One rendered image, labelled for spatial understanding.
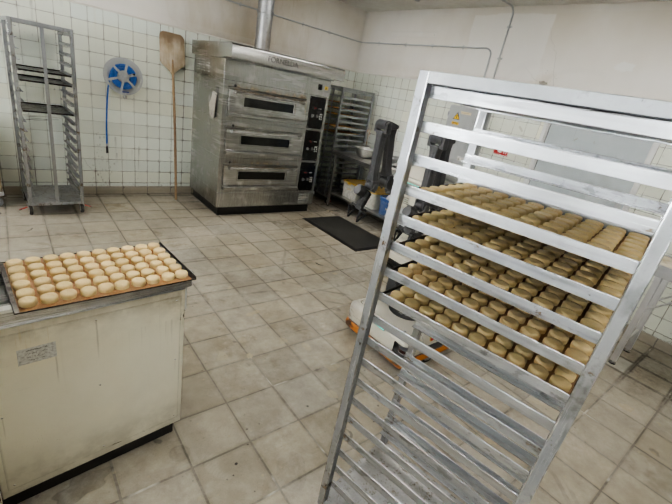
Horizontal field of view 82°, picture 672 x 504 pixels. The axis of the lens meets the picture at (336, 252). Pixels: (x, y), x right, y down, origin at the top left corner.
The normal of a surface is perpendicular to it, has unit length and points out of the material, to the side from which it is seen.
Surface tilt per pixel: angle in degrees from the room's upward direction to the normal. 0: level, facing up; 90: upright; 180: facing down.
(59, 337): 90
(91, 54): 90
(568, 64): 90
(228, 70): 90
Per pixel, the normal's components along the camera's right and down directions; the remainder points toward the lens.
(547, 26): -0.77, 0.11
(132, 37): 0.61, 0.40
